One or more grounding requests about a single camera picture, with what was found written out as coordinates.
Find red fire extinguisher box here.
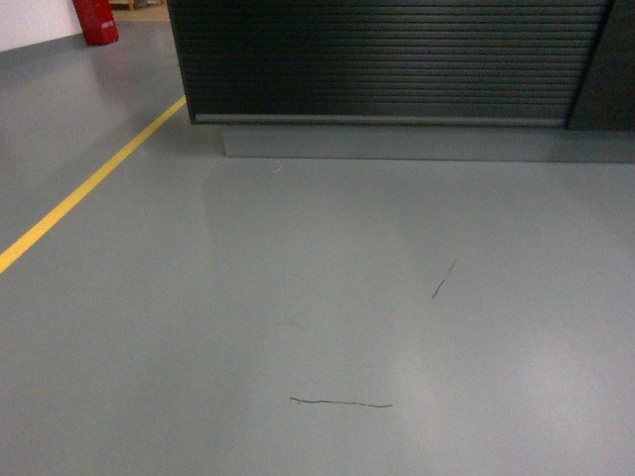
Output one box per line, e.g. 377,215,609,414
72,0,119,46

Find wooden pallet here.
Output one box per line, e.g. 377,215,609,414
109,0,165,11

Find black checkout counter cabinet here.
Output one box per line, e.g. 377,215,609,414
168,1,634,164

